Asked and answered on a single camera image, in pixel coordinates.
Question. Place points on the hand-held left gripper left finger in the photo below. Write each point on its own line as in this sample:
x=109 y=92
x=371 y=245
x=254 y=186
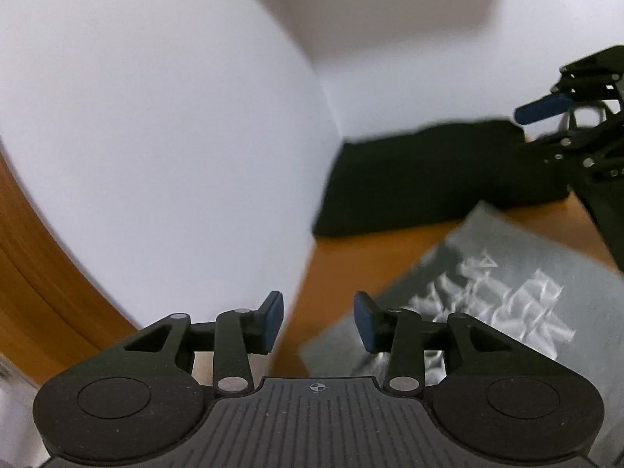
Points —
x=273 y=319

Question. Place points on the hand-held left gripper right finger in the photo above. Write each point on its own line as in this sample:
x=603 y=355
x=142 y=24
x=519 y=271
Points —
x=364 y=319

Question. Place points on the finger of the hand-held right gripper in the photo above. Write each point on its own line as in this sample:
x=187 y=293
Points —
x=541 y=109
x=585 y=148

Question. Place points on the grey sweatshirt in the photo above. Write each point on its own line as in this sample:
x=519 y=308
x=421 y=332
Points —
x=487 y=239

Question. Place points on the black cloth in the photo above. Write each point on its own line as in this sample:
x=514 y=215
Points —
x=414 y=180

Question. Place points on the wooden window frame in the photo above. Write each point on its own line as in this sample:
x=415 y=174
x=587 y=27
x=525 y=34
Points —
x=39 y=278

